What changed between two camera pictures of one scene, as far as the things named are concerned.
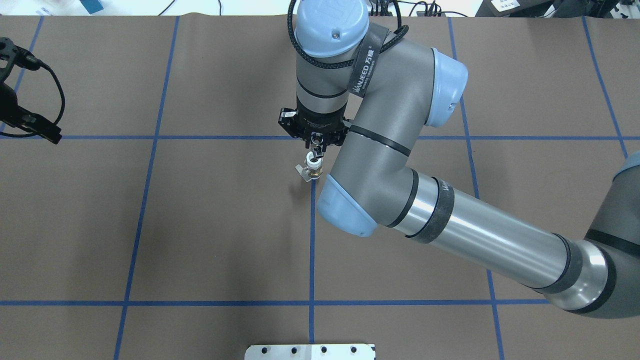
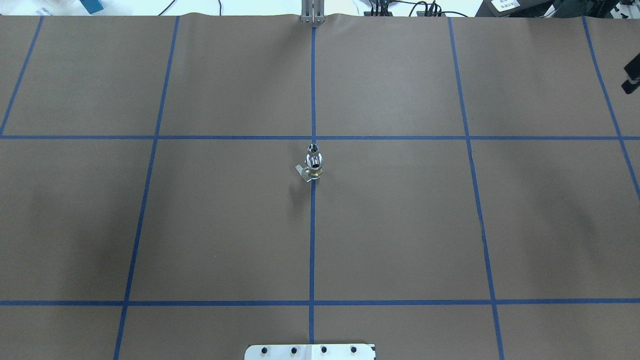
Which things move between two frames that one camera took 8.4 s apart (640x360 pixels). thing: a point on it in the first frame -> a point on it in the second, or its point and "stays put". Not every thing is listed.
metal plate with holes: x=310 y=352 stays put
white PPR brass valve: x=313 y=169 stays put
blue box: x=92 y=6 stays put
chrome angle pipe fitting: x=316 y=147 -> x=314 y=159
